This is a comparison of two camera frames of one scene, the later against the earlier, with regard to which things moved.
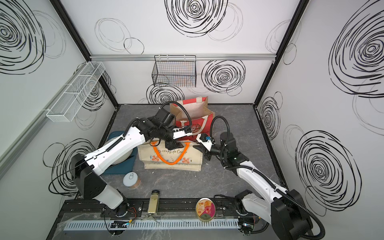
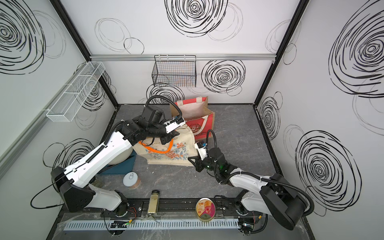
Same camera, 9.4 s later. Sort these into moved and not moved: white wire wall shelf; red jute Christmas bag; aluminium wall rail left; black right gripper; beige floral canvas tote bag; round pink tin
Moved: black right gripper; beige floral canvas tote bag
Not moved: red jute Christmas bag; white wire wall shelf; aluminium wall rail left; round pink tin
